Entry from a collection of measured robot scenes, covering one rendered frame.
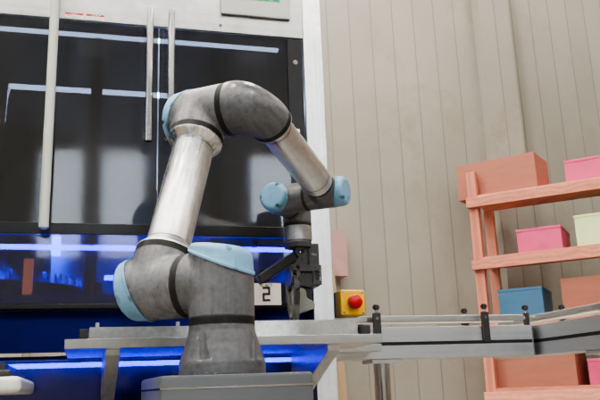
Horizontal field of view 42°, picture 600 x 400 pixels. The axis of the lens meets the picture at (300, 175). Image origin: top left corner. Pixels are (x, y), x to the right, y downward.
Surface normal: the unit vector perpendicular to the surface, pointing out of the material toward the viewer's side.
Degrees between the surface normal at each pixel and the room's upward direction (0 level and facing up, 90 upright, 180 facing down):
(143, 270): 68
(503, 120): 90
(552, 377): 90
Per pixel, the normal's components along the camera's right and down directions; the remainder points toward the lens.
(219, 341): 0.04, -0.55
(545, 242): -0.48, -0.22
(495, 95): 0.30, -0.26
